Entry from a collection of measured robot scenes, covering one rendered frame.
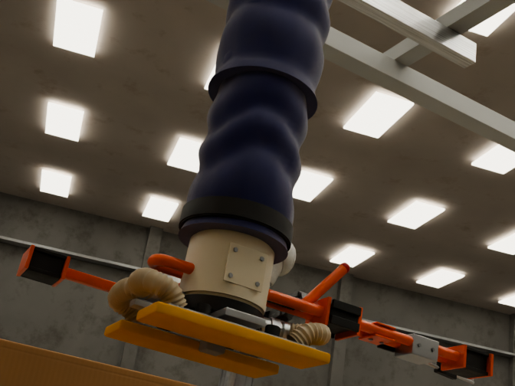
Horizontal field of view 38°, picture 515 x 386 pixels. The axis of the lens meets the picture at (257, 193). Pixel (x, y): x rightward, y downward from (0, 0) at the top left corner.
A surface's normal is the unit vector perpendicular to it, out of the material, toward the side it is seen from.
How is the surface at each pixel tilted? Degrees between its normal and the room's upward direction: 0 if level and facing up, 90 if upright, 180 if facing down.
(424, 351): 89
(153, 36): 180
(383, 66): 90
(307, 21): 73
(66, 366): 90
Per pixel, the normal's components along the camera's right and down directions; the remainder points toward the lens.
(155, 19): -0.15, 0.91
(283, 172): 0.86, -0.33
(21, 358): 0.51, -0.27
